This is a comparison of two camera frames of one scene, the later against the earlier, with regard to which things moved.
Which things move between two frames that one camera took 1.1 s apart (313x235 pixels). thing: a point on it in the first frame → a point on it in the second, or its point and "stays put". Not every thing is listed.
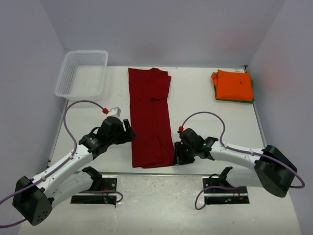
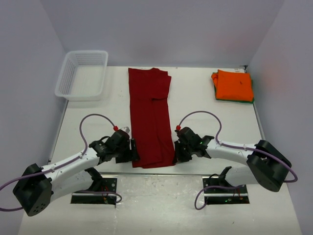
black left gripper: x=127 y=135 → x=130 y=154
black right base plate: x=215 y=192 stays put
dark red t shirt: x=151 y=133 stays put
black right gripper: x=180 y=158 stays put
